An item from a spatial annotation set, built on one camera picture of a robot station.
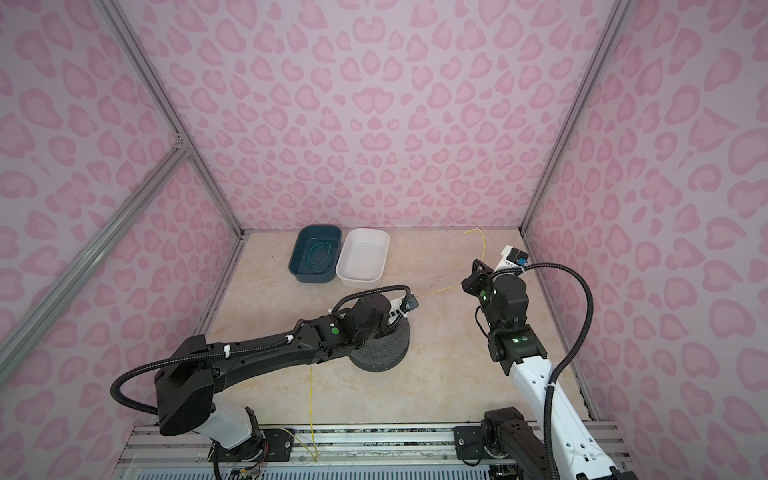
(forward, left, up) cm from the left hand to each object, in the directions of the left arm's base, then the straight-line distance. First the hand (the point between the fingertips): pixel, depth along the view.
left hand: (393, 296), depth 80 cm
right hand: (+4, -20, +11) cm, 24 cm away
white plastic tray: (+28, +11, -17) cm, 34 cm away
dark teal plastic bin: (+31, +29, -18) cm, 46 cm away
